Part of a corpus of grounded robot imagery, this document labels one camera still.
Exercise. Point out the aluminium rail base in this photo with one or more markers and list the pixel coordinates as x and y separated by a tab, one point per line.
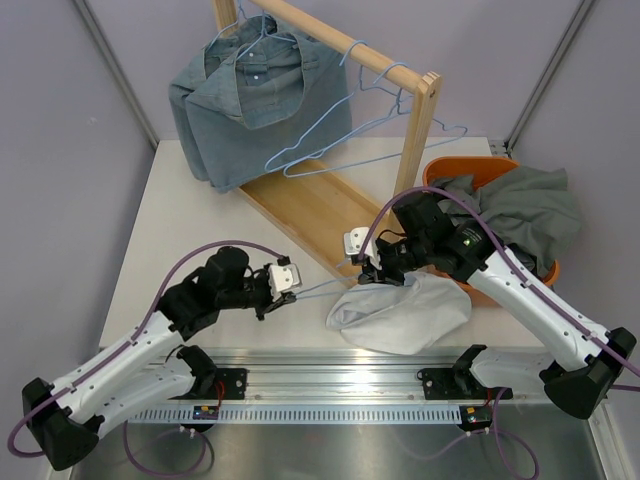
373	391

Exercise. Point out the blue wire hanger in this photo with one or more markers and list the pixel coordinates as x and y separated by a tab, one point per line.
386	130

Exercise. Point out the grey pleated skirt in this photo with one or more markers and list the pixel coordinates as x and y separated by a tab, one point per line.
531	210

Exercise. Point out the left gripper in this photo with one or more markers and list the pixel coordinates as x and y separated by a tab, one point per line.
270	304

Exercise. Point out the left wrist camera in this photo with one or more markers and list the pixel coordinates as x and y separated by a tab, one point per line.
283	277

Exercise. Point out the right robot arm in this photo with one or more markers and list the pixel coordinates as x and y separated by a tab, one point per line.
586	357

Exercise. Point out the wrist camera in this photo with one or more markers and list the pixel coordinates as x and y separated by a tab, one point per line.
283	277
357	249

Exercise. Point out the wooden clothes rack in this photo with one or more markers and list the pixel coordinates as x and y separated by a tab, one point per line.
315	206

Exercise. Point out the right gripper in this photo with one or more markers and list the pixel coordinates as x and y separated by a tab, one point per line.
371	274

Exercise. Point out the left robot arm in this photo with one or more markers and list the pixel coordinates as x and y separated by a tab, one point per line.
153	361

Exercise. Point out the white shirt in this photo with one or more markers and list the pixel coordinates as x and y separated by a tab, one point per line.
401	320

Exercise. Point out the light blue denim garment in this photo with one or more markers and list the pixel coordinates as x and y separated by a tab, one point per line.
234	113

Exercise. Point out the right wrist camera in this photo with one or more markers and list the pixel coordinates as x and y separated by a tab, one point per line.
357	249

